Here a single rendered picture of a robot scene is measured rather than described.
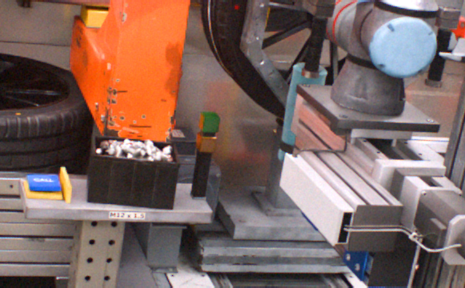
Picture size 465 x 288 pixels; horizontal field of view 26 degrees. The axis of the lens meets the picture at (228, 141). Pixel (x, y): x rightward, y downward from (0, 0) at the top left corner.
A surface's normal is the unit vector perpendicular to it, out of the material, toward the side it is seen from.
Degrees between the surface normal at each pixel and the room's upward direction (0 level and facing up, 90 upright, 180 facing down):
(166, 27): 90
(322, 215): 90
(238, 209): 0
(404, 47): 97
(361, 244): 90
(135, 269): 0
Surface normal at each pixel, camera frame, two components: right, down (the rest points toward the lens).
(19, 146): 0.52, 0.36
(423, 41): 0.03, 0.45
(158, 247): 0.28, 0.36
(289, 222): 0.15, -0.93
